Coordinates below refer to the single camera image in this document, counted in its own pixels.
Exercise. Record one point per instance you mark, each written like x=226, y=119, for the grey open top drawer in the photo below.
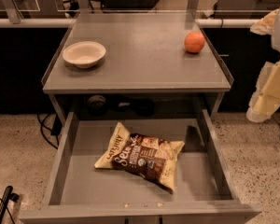
x=78, y=193

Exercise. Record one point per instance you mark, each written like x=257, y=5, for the white paper bowl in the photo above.
x=84, y=54

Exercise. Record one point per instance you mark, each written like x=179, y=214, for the white horizontal rail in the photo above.
x=63, y=23

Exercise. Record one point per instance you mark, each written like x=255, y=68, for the orange fruit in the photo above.
x=194, y=42

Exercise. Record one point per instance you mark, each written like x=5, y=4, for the grey counter cabinet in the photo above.
x=144, y=54

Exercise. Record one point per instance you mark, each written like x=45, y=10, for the dark round object under counter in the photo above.
x=96, y=103

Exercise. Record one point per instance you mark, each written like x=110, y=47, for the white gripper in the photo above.
x=265, y=98

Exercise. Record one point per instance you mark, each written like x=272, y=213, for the brown and yellow chip bag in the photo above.
x=152, y=158

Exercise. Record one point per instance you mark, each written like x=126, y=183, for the black stand bottom left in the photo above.
x=9, y=195

